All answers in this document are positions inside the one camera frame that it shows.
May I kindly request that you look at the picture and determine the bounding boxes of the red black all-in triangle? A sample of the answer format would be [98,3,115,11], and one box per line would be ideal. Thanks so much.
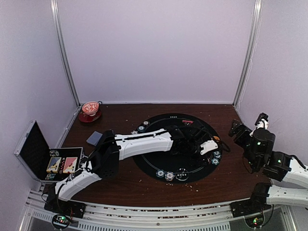
[182,120,193,126]

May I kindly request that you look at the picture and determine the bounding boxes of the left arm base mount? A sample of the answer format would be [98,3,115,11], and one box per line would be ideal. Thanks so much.
[44,200,86,218]

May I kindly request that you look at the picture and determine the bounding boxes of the chips in case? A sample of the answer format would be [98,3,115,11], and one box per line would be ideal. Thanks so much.
[49,150,60,157]

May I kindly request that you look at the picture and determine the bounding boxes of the aluminium poker case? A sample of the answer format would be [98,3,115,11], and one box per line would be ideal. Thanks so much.
[14,120,88,183]

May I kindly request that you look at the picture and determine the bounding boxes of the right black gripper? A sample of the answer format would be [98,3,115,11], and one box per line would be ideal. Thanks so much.
[228,120,258,170]

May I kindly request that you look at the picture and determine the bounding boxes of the red white patterned bowl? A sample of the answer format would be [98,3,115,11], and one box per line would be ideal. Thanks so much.
[81,101,100,116]

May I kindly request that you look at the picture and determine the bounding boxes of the aluminium front rail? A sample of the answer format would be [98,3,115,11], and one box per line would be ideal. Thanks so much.
[17,198,298,231]

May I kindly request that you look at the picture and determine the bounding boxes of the red card box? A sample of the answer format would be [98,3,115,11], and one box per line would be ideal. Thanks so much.
[63,157,78,174]

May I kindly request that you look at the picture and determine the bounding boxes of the green white chips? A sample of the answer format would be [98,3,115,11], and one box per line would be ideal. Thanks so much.
[211,158,219,166]
[156,169,165,178]
[137,126,145,132]

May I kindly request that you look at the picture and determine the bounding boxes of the round black poker mat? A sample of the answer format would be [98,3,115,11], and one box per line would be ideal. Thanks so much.
[133,113,223,183]

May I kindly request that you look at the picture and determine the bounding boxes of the yellow blue card box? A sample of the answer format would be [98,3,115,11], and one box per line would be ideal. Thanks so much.
[46,157,62,173]

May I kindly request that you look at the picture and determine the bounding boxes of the blue card deck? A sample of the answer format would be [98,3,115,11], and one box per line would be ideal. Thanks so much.
[86,131,103,146]

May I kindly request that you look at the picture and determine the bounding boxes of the right aluminium frame post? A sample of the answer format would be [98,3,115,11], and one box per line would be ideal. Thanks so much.
[232,0,263,109]

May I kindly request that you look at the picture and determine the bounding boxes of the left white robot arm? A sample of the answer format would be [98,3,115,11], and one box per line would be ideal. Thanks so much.
[46,126,189,214]

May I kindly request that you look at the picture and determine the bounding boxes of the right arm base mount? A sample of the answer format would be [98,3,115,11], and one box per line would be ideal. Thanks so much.
[230,199,271,218]

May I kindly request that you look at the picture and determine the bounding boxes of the left aluminium frame post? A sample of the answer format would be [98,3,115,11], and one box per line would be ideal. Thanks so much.
[50,0,80,107]

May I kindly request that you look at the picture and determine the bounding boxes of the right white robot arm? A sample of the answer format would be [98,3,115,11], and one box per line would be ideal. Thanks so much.
[229,119,308,213]

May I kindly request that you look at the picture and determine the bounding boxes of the aluminium frame post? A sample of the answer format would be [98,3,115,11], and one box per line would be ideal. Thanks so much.
[232,0,263,109]
[50,0,80,107]

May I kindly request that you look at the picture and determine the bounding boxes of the dark red saucer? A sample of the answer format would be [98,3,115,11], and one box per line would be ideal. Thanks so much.
[78,110,102,123]

